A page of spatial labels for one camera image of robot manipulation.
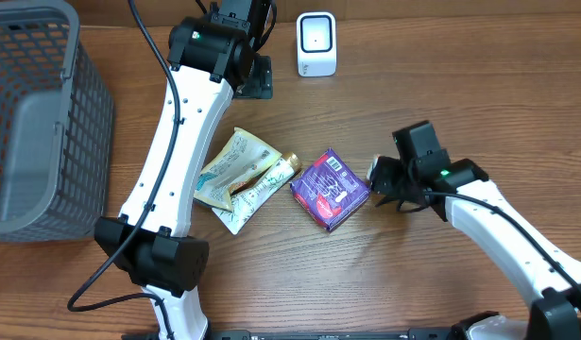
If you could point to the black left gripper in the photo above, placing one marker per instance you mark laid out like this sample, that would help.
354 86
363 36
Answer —
262 85

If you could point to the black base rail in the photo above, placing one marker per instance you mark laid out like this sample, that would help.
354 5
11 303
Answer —
411 334

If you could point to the dark grey plastic basket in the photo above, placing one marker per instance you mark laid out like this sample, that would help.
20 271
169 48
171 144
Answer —
56 124

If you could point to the purple sanitary pad pack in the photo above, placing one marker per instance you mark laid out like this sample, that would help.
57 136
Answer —
329 191

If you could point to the white tube gold cap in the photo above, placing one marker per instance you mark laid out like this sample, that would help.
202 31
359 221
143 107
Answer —
247 202

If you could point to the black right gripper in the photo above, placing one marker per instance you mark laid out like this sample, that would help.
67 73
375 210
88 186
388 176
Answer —
379 182

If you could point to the cream wet wipes pack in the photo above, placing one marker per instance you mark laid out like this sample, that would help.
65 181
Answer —
243 158

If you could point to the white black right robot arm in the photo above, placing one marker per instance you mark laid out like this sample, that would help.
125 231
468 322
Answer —
462 194

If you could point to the white barcode scanner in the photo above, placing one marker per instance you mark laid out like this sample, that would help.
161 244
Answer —
316 44

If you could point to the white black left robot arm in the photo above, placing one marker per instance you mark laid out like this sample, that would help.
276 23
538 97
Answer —
211 60

